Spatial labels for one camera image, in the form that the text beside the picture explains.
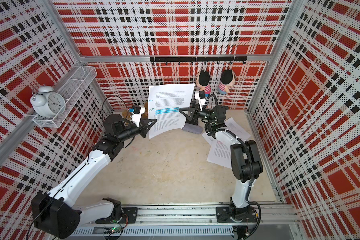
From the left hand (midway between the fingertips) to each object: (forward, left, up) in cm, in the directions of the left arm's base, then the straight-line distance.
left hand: (157, 119), depth 73 cm
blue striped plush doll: (+32, -40, +2) cm, 52 cm away
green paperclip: (0, +12, -33) cm, 35 cm away
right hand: (+6, -13, +3) cm, 14 cm away
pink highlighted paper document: (-2, -36, -32) cm, 48 cm away
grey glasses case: (+17, -18, -30) cm, 39 cm away
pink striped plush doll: (+36, -25, -1) cm, 44 cm away
